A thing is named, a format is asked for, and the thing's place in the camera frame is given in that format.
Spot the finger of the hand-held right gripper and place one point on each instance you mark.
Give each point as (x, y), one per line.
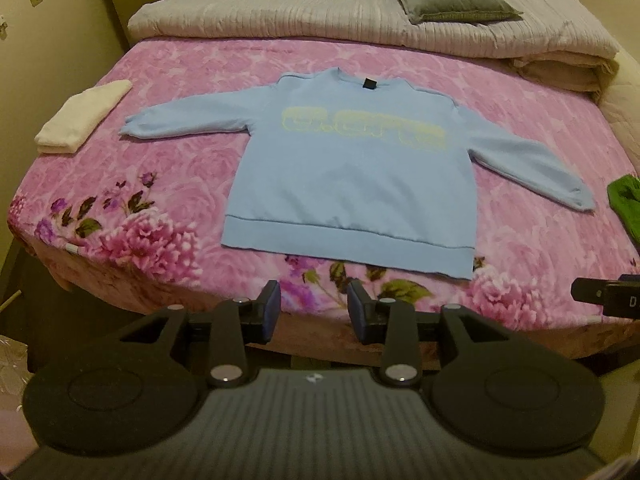
(587, 291)

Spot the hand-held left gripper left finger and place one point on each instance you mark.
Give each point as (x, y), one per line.
(270, 312)

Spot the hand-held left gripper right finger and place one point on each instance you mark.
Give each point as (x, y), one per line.
(357, 315)

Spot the light blue sweatshirt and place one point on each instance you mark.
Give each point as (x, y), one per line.
(350, 185)

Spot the green garment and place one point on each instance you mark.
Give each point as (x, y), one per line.
(627, 205)

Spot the pink floral blanket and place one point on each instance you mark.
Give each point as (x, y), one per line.
(175, 170)

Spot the cream headboard cushion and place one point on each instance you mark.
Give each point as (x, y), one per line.
(627, 110)

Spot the beige folded blanket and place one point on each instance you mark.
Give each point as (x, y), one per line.
(560, 72)

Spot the dark bed base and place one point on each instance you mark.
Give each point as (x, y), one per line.
(45, 320)

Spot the clear plastic bag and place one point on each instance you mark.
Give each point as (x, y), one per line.
(12, 365)

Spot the cream folded cloth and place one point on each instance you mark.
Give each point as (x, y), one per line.
(80, 115)

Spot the white striped folded quilt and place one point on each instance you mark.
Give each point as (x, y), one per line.
(275, 15)

